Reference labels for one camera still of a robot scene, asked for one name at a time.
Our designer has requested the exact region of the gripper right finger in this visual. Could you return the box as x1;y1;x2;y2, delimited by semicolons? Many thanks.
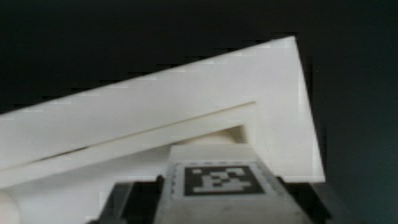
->
278;178;349;224

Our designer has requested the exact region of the white U-shaped fence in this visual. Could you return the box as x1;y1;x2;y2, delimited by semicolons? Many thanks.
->
0;37;324;188

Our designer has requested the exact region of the white square table top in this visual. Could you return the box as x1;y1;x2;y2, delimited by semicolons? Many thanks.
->
0;103;255;224

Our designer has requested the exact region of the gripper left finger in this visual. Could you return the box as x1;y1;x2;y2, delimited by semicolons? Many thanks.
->
86;175;163;224

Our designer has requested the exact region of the white leg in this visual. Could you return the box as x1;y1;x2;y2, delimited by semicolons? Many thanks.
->
154;140;312;224

